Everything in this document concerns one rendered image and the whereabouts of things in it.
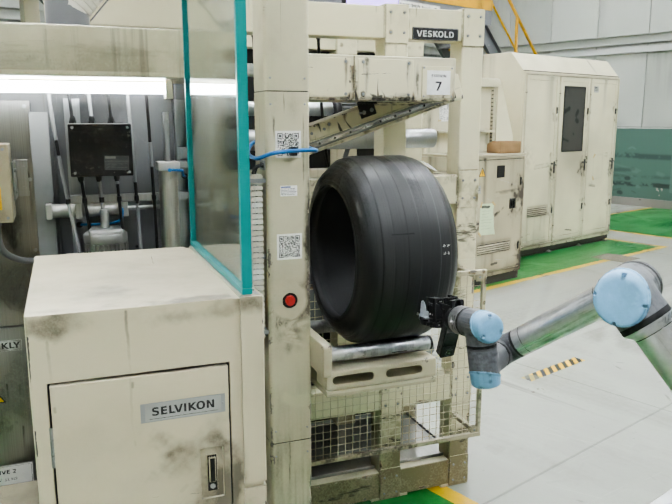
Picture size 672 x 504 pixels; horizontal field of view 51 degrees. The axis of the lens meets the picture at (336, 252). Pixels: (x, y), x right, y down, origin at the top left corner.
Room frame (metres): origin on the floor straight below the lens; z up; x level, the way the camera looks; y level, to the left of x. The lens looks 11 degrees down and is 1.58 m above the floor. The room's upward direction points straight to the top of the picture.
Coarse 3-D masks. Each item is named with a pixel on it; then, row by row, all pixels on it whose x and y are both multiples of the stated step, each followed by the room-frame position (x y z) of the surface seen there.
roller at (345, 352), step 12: (420, 336) 2.08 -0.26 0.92; (336, 348) 1.97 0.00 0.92; (348, 348) 1.98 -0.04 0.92; (360, 348) 1.99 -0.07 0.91; (372, 348) 2.00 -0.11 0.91; (384, 348) 2.02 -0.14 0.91; (396, 348) 2.03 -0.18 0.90; (408, 348) 2.05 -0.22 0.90; (420, 348) 2.06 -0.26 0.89; (336, 360) 1.97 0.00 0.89
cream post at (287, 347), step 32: (256, 0) 2.04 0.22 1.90; (288, 0) 1.99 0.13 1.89; (256, 32) 2.04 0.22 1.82; (288, 32) 1.99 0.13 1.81; (256, 64) 2.05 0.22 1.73; (288, 64) 1.99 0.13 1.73; (256, 96) 2.06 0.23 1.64; (288, 96) 1.99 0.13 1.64; (256, 128) 2.06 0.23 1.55; (288, 128) 1.99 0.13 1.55; (288, 160) 1.99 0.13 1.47; (288, 224) 1.99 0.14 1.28; (288, 288) 1.99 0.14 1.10; (288, 320) 1.99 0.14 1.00; (288, 352) 1.99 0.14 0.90; (288, 384) 1.99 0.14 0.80; (288, 416) 1.99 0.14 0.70; (288, 448) 1.99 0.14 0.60; (288, 480) 1.99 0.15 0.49
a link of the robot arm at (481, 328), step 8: (464, 312) 1.70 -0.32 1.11; (472, 312) 1.68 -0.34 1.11; (480, 312) 1.66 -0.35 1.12; (488, 312) 1.65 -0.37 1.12; (456, 320) 1.71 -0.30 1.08; (464, 320) 1.68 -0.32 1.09; (472, 320) 1.65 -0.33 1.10; (480, 320) 1.62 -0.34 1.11; (488, 320) 1.62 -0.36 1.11; (496, 320) 1.63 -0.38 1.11; (456, 328) 1.71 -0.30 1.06; (464, 328) 1.67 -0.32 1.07; (472, 328) 1.64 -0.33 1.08; (480, 328) 1.62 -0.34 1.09; (488, 328) 1.62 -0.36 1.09; (496, 328) 1.63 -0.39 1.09; (472, 336) 1.65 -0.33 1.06; (480, 336) 1.62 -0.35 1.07; (488, 336) 1.62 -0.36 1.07; (496, 336) 1.63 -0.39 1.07; (472, 344) 1.65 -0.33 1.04; (480, 344) 1.64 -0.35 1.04; (488, 344) 1.64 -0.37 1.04
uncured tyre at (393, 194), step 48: (336, 192) 2.37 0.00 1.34; (384, 192) 1.96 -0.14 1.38; (432, 192) 2.01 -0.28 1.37; (336, 240) 2.42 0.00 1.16; (384, 240) 1.89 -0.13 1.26; (432, 240) 1.94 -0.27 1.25; (336, 288) 2.36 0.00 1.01; (384, 288) 1.89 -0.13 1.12; (432, 288) 1.94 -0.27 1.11; (384, 336) 2.00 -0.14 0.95
